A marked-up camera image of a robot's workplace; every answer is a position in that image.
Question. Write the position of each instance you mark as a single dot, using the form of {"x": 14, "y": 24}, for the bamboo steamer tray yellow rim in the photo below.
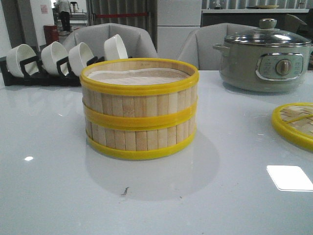
{"x": 139, "y": 93}

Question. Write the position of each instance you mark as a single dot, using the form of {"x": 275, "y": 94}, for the woven bamboo steamer lid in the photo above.
{"x": 294, "y": 122}

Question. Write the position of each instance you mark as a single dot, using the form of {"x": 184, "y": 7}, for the grey armchair right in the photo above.
{"x": 198, "y": 49}

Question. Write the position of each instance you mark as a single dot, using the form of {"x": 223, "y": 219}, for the white bowl far right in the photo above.
{"x": 114, "y": 48}

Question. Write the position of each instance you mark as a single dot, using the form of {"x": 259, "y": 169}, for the white bowl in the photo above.
{"x": 78, "y": 57}
{"x": 51, "y": 54}
{"x": 114, "y": 48}
{"x": 17, "y": 54}

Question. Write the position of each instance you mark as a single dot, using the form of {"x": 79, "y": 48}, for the white cabinet column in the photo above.
{"x": 175, "y": 20}

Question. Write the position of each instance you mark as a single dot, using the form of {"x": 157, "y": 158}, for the red barrier belt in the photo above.
{"x": 126, "y": 15}

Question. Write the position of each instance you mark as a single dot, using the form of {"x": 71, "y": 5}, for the grey electric cooking pot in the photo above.
{"x": 264, "y": 59}

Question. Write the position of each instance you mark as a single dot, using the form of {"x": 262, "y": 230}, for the red cabinet box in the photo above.
{"x": 51, "y": 34}

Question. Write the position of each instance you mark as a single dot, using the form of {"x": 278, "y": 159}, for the black dish rack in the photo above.
{"x": 65, "y": 76}

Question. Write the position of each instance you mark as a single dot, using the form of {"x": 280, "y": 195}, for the dark counter sideboard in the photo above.
{"x": 248, "y": 16}

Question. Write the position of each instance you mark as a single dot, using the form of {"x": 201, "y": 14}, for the person in background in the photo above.
{"x": 64, "y": 10}

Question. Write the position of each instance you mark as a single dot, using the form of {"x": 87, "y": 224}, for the white bowl far left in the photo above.
{"x": 17, "y": 54}

